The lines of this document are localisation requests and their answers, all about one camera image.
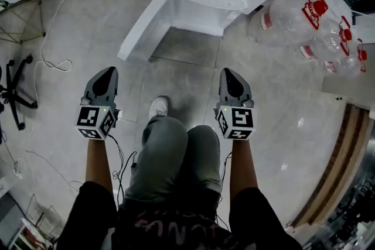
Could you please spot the black office chair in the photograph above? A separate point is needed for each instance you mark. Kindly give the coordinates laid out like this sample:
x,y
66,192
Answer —
x,y
14,93

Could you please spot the clear water jug red cap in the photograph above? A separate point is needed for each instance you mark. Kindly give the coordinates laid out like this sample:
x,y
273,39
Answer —
x,y
287,20
348,64
331,41

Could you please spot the person's grey trousers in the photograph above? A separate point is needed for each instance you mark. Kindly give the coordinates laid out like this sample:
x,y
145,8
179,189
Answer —
x,y
175,161

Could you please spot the person's white shoe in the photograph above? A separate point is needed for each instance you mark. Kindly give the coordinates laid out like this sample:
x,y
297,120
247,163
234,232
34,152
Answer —
x,y
158,108

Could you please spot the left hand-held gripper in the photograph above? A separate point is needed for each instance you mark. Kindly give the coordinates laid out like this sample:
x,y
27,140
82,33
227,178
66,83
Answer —
x,y
90,120

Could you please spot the person's black printed shirt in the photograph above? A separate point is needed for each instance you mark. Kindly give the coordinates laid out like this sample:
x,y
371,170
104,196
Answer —
x,y
175,228

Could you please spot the white power adapter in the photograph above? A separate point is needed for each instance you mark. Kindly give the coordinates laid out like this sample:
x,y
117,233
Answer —
x,y
18,172

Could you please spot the person's left forearm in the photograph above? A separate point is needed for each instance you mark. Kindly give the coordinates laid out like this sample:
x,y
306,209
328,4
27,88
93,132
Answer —
x,y
98,164

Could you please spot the person's right forearm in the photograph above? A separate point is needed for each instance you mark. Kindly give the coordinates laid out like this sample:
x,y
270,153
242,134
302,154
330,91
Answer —
x,y
243,167

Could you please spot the colourful box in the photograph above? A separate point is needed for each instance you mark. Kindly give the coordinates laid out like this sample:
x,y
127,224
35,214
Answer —
x,y
27,235

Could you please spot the wooden step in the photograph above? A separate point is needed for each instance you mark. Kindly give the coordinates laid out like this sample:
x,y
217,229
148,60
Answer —
x,y
337,169

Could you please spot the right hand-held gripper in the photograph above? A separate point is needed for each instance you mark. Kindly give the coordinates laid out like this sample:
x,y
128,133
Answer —
x,y
240,120

